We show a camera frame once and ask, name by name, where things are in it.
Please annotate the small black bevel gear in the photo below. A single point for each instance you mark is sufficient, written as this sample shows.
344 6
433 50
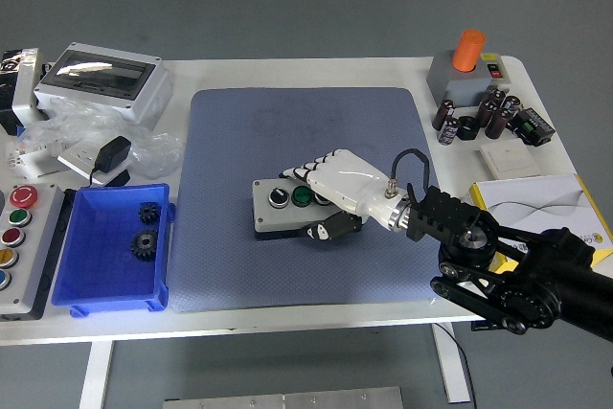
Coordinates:
149 213

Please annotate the dark brown cylindrical capacitor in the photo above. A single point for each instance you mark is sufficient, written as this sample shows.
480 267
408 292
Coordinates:
444 114
498 95
511 105
497 122
486 114

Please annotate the black capacitor with grey print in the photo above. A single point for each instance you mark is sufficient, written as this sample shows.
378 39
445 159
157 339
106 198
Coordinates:
449 131

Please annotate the large black bevel gear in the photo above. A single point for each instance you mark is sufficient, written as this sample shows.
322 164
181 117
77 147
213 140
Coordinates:
143 246

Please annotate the grey enclosure with clear lid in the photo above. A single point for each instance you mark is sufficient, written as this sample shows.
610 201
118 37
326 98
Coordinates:
139 97

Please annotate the blue plastic bin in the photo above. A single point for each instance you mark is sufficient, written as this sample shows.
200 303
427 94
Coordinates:
96 260

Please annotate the black module with green terminals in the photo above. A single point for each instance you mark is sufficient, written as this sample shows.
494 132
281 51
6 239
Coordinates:
534 126

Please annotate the grey metal plate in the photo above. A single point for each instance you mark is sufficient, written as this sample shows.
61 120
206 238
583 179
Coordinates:
287 399

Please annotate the black power adapter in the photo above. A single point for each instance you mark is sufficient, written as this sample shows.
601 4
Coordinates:
112 152

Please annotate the black table control panel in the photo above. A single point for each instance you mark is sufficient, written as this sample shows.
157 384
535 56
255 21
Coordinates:
480 326

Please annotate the grey four-button control box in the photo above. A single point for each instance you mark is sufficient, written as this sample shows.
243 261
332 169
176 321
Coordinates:
273 217

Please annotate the orange cylinder knob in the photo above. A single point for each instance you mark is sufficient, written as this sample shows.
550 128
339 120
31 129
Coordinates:
468 50

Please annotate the white rectangular device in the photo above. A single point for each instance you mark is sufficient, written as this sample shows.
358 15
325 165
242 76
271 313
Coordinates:
24 97

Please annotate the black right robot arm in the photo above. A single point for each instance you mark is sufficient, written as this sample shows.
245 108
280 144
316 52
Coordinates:
450 217

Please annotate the white wall switch plate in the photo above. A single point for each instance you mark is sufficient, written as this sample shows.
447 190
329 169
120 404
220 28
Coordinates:
507 159

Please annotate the white table leg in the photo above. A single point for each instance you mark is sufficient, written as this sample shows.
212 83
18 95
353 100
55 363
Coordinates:
96 375
452 366

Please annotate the white and yellow cardboard box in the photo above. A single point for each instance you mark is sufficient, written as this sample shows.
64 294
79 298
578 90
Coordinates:
527 193

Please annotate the clear plastic bag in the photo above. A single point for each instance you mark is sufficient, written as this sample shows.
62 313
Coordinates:
153 148

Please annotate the grey switch box base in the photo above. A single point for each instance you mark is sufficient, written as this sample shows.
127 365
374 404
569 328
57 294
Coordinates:
443 76

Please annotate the white terminal block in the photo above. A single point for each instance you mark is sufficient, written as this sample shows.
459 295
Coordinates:
24 160

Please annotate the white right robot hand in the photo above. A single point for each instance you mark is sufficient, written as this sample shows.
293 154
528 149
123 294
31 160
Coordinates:
349 184

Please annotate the grey five-button control box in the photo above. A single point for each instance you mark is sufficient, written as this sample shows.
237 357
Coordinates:
33 260

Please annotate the blue-grey textured mat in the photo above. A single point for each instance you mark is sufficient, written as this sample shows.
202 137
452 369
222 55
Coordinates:
239 141

